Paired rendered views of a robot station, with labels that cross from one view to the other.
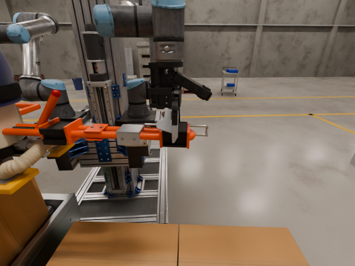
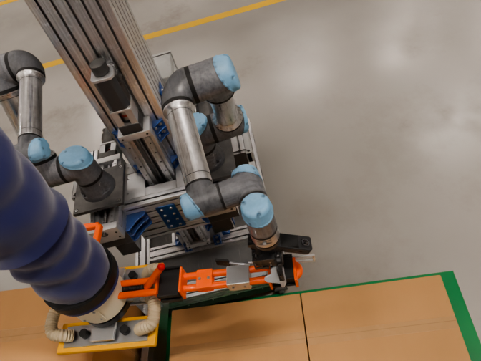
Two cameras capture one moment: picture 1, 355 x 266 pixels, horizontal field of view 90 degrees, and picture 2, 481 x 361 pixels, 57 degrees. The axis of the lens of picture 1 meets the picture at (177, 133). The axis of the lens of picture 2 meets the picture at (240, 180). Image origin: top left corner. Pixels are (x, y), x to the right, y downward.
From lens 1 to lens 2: 99 cm
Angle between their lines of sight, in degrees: 27
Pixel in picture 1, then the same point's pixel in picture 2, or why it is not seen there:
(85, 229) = (190, 319)
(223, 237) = (357, 301)
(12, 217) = not seen: hidden behind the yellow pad
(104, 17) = (195, 215)
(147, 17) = (235, 202)
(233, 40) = not seen: outside the picture
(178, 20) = (270, 227)
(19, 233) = not seen: hidden behind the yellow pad
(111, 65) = (143, 97)
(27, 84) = (44, 172)
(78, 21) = (74, 56)
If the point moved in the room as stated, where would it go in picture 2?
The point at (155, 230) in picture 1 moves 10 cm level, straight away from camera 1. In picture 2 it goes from (273, 306) to (266, 286)
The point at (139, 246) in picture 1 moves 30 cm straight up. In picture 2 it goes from (260, 328) to (245, 301)
